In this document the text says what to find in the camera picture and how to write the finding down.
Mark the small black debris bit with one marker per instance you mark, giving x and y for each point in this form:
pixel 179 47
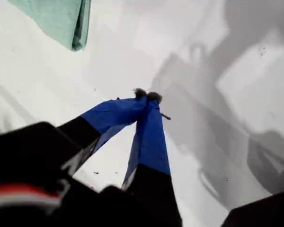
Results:
pixel 166 116

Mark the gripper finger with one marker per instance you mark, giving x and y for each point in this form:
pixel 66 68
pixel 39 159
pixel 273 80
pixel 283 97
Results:
pixel 150 142
pixel 116 112

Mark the pale green T-shirt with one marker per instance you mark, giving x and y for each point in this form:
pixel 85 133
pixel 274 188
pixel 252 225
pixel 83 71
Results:
pixel 56 21

